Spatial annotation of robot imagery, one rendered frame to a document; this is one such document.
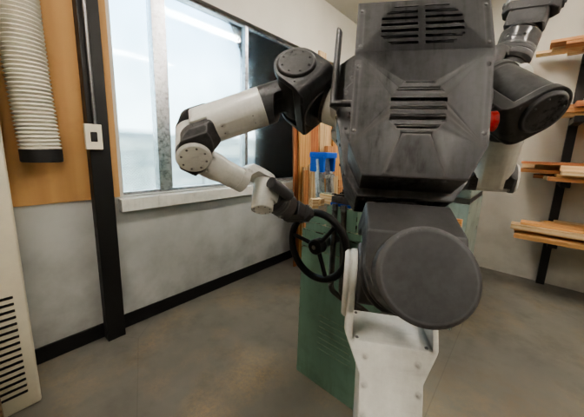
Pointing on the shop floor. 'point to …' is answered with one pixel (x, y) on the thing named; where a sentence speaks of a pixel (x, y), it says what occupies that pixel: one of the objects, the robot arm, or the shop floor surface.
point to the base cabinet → (324, 334)
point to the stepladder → (323, 160)
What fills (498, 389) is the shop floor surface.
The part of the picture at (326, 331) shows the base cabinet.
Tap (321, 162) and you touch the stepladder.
